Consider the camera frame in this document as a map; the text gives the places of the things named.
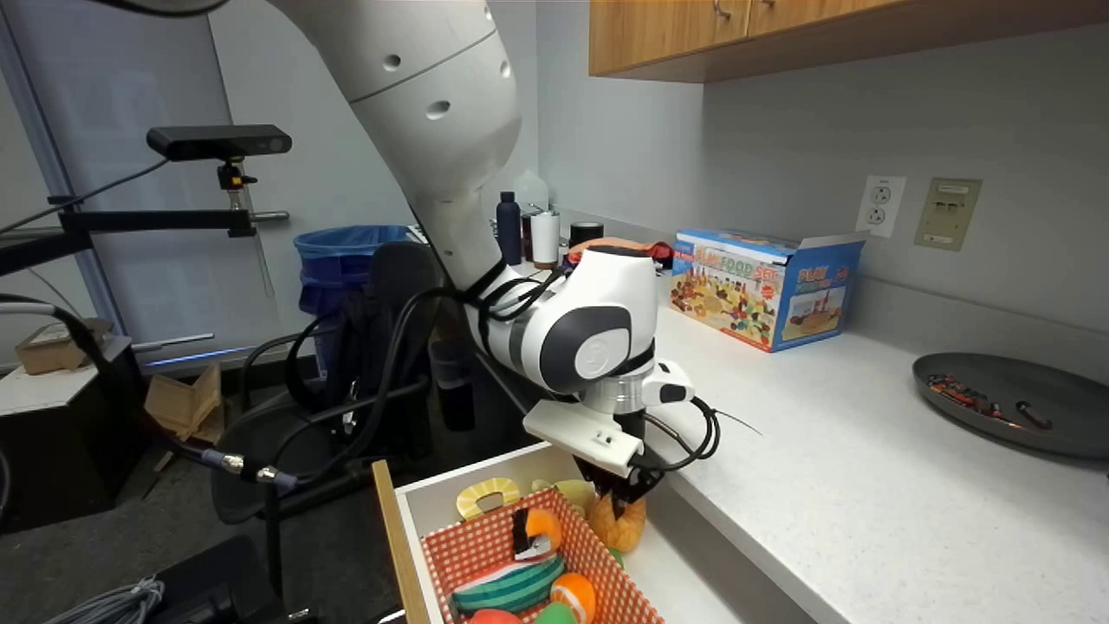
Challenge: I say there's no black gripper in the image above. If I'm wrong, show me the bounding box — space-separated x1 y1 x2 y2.
571 449 652 522

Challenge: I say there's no white drawer with wooden front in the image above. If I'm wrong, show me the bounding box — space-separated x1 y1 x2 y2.
372 439 743 624

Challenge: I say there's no pale yellow toy piece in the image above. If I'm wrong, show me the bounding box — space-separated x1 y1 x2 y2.
529 476 598 513

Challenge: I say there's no orange and black toy sushi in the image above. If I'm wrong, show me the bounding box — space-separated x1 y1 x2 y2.
509 504 567 563

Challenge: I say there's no toy orange half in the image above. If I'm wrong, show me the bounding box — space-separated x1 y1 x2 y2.
549 568 602 624

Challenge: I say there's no toy watermelon slice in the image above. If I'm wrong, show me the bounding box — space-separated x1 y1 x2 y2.
447 556 567 617

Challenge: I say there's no colourful toy food box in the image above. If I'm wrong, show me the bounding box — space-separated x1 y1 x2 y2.
668 225 868 356

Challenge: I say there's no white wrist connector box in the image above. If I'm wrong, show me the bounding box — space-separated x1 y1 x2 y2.
637 356 695 409

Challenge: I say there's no white bottle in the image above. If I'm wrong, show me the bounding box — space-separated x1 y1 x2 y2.
528 206 563 272

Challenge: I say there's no dark blue bottle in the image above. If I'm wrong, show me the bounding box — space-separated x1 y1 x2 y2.
497 187 528 268

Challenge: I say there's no black office chair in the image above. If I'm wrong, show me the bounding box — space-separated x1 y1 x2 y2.
208 241 488 529

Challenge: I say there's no black tripod stand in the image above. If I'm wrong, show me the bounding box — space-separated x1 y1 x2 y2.
149 461 306 624

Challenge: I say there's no blue trash bin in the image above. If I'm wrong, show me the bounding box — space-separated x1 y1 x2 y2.
290 221 429 350

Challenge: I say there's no open cardboard box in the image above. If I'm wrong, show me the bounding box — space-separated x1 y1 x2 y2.
142 362 225 445

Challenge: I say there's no black round pan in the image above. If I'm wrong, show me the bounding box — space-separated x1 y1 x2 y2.
913 350 1109 464

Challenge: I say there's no black side table white top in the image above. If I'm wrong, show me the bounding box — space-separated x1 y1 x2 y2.
0 333 154 539

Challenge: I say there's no small closed cardboard box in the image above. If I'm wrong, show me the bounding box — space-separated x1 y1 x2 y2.
13 326 102 376

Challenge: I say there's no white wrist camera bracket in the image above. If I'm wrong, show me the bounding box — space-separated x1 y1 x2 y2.
521 395 649 482

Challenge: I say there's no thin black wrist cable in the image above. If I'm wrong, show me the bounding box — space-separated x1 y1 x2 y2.
640 392 727 477

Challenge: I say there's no black robot cable hose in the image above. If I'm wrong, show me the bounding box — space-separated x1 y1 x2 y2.
0 257 567 499

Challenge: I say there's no white wall outlet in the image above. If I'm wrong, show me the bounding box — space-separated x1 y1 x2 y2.
853 173 913 242

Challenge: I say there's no beige wall switch plate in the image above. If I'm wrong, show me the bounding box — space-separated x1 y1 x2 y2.
915 173 988 254

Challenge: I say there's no grey braided cable bundle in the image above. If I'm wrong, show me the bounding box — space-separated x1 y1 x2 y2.
44 571 168 624

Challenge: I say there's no wooden upper wall cabinet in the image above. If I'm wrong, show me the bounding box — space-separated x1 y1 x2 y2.
586 0 1109 82

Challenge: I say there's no black stereo camera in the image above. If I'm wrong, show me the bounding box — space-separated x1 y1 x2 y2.
147 121 293 164

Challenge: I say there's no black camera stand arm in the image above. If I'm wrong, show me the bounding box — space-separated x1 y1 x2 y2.
0 155 290 282

